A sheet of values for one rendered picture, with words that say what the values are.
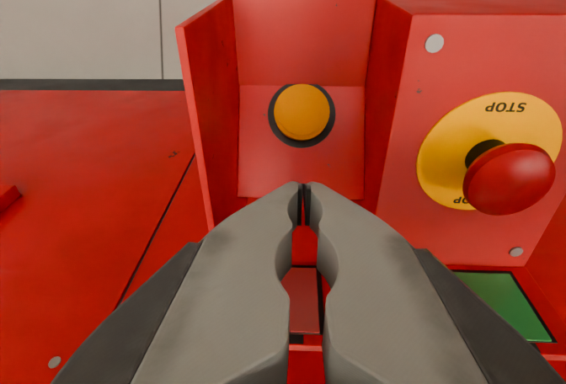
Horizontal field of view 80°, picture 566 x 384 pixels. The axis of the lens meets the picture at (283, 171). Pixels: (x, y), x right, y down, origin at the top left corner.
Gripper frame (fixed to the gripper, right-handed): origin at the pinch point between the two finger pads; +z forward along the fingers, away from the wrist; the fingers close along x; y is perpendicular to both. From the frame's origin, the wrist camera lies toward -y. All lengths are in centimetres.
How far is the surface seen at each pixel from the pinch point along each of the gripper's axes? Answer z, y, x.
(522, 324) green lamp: 2.3, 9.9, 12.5
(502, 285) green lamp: 5.0, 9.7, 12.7
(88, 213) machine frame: 27.0, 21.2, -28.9
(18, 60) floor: 85, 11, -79
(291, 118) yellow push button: 11.1, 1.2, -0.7
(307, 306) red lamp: 3.0, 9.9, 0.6
